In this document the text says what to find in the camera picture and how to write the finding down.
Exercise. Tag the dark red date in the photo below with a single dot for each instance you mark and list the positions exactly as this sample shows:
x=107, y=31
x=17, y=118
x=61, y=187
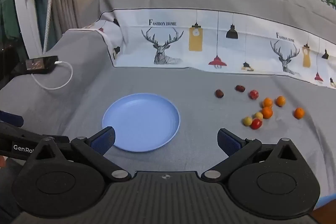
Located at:
x=240, y=88
x=219, y=93

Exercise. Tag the grey printed blanket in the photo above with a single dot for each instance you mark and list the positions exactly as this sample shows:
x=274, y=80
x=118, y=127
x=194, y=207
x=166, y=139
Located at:
x=183, y=56

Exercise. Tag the blue plate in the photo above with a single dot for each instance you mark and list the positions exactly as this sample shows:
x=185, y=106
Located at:
x=141, y=119

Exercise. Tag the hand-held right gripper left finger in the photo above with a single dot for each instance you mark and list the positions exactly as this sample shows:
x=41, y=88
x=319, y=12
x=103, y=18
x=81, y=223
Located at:
x=103, y=140

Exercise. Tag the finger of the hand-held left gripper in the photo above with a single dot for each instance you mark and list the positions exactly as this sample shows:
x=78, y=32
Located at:
x=10, y=119

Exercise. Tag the grey bed sheet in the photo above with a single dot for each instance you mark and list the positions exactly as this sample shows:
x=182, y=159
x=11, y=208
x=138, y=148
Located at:
x=197, y=87

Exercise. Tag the black phone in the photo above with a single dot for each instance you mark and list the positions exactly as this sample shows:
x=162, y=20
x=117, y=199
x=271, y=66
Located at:
x=39, y=64

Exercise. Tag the small yellow fruit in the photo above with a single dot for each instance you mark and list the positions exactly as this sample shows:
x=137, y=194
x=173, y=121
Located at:
x=258, y=115
x=247, y=121

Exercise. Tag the red cherry tomato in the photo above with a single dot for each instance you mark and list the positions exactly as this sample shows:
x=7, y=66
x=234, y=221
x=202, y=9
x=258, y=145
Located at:
x=256, y=123

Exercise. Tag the red fruit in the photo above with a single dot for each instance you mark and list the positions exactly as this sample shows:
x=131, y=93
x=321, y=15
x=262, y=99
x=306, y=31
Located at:
x=253, y=94

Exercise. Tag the white frame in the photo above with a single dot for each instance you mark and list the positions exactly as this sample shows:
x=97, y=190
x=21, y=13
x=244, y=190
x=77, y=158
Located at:
x=26, y=8

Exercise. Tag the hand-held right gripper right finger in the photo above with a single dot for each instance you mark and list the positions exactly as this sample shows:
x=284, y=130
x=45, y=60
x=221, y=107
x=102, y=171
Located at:
x=231, y=142

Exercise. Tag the small orange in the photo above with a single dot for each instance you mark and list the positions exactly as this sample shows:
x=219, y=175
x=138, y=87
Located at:
x=267, y=112
x=268, y=102
x=280, y=101
x=299, y=113

